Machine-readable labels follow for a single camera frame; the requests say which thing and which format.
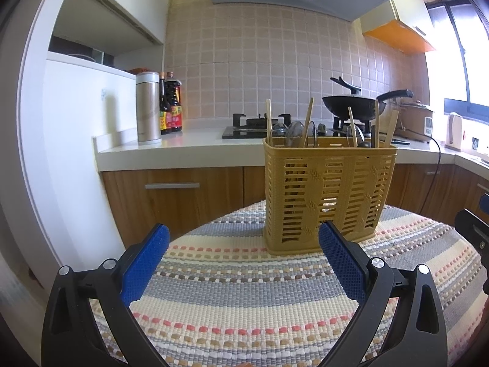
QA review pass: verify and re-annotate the metal spoon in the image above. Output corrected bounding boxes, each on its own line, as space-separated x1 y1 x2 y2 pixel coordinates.
284 121 304 147

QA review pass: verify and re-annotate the wooden chopstick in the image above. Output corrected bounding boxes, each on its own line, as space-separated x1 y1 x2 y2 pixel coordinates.
265 98 273 147
301 97 314 147

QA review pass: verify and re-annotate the yellow plastic utensil basket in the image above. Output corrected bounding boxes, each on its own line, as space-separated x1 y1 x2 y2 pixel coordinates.
263 137 397 255

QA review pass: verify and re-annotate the striped woven table mat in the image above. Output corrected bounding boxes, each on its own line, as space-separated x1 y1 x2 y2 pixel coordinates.
130 202 487 366

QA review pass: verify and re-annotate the white electric kettle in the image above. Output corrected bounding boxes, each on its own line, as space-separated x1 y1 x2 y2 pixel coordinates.
445 112 463 152

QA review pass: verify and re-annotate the rice cooker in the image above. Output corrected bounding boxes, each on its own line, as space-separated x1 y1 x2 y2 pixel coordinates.
395 101 433 143

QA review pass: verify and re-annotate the black gas stove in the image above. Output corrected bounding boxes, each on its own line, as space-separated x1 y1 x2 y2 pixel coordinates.
221 112 380 140

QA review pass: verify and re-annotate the steel thermos flask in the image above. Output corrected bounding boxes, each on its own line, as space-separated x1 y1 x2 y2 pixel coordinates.
136 71 160 143

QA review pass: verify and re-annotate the dark soy sauce bottle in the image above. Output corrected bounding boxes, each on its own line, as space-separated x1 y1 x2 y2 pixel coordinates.
159 72 172 135

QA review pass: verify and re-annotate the white refrigerator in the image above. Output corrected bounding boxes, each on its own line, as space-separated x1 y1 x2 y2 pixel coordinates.
26 52 136 270

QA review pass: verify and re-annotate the large soy sauce bottle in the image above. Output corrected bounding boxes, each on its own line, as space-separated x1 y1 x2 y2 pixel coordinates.
165 71 183 132

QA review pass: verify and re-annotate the black power cable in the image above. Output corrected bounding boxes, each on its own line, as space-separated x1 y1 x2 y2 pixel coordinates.
394 125 443 215

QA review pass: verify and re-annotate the orange wall cabinet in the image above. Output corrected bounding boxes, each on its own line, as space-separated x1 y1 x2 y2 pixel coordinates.
361 0 434 55

